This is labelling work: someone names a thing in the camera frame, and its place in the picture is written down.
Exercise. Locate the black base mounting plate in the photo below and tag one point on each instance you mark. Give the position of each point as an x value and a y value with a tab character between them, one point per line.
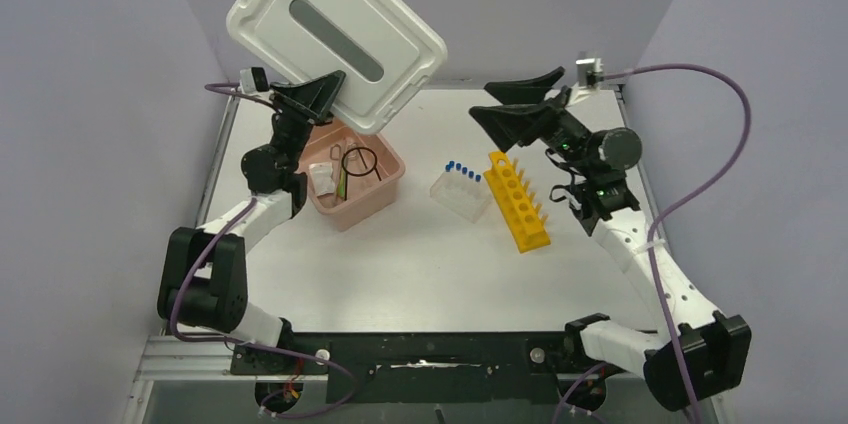
444	368

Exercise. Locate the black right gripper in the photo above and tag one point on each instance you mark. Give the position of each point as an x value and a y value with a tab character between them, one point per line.
519	123

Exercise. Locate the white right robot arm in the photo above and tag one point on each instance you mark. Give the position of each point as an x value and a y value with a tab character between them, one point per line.
696	351

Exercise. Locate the black wire ring stand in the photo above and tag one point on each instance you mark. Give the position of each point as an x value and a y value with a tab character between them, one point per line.
360	162

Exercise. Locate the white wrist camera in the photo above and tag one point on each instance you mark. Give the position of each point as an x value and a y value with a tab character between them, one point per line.
590	77
253	80

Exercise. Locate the red green stirring sticks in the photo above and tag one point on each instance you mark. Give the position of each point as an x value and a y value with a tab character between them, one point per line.
341	188

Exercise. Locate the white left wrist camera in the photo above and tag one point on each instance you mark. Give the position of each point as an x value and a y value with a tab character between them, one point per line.
253	80

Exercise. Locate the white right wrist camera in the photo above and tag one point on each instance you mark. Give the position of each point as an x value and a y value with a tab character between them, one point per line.
590	77

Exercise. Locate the small dark sample bag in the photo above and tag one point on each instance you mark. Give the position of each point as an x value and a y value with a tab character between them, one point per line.
322	176

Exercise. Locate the clear plastic tube box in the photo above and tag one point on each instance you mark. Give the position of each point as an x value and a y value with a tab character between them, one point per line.
463	196

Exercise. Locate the yellow test tube rack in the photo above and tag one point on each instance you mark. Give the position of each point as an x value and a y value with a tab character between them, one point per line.
517	204

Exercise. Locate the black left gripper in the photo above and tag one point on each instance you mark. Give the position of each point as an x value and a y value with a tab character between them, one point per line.
316	97

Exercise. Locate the pink plastic bin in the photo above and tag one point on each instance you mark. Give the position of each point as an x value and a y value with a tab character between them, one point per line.
365	196

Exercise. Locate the metal scissors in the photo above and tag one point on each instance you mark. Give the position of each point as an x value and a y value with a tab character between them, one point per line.
341	153

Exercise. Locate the white plastic tray lid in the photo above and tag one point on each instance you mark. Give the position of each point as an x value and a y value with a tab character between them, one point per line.
387	52

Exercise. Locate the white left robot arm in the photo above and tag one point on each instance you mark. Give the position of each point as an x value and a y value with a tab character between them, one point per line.
203	293

